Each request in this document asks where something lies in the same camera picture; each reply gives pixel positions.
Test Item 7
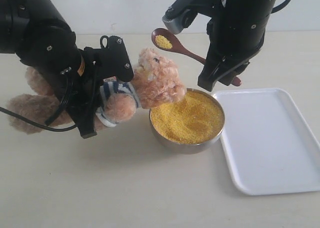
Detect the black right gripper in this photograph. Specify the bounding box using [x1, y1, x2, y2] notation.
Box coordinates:
[197, 0, 276, 92]

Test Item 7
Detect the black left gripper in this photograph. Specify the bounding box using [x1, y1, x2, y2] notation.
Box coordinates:
[14, 30, 102, 139]

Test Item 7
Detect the dark brown wooden spoon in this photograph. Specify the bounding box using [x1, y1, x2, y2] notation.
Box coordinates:
[151, 28, 242, 91]

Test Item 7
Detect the tan teddy bear striped sweater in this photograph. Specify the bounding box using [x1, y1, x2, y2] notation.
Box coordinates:
[6, 48, 187, 131]

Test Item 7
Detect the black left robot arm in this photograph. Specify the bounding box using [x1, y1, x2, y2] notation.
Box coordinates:
[0, 0, 99, 138]

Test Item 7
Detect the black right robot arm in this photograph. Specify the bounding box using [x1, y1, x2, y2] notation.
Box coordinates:
[170, 0, 276, 92]

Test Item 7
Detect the steel bowl of yellow millet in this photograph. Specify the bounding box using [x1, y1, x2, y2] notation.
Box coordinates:
[149, 88, 226, 154]

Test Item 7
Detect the white rectangular plastic tray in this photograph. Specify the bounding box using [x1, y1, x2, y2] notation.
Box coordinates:
[214, 88, 320, 195]

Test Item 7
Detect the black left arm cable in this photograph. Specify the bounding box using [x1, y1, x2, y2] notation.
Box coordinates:
[0, 65, 98, 133]

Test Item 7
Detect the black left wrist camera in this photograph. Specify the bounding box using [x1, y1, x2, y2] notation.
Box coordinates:
[84, 35, 134, 82]

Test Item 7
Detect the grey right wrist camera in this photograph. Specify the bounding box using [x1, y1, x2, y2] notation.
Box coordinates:
[162, 9, 198, 35]

